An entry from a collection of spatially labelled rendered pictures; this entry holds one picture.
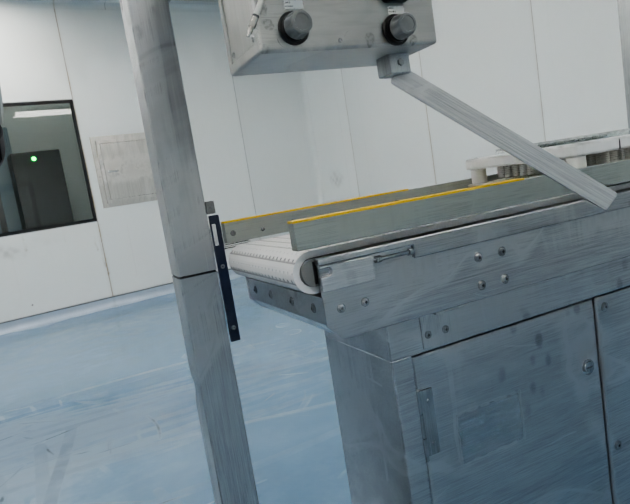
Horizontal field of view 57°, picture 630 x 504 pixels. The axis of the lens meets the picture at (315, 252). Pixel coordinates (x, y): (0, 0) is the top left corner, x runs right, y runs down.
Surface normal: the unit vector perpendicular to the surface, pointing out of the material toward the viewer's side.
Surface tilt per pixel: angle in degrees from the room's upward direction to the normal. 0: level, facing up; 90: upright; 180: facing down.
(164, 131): 90
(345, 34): 90
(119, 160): 90
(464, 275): 90
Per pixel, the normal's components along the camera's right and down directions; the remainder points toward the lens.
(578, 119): -0.83, 0.20
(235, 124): 0.54, 0.02
